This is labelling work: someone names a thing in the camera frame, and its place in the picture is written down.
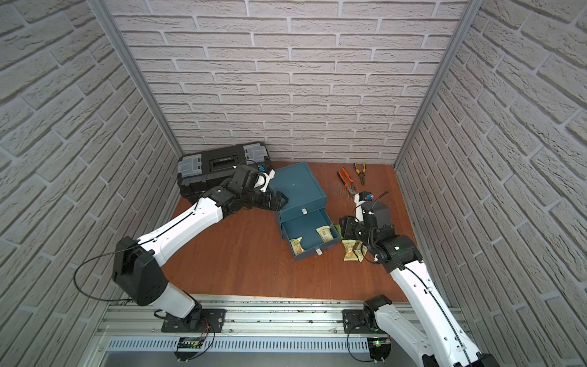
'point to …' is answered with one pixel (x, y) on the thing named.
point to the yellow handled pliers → (361, 173)
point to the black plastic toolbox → (199, 173)
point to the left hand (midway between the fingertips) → (282, 195)
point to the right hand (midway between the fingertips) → (347, 221)
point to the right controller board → (379, 348)
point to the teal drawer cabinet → (303, 222)
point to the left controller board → (187, 347)
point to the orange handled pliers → (348, 183)
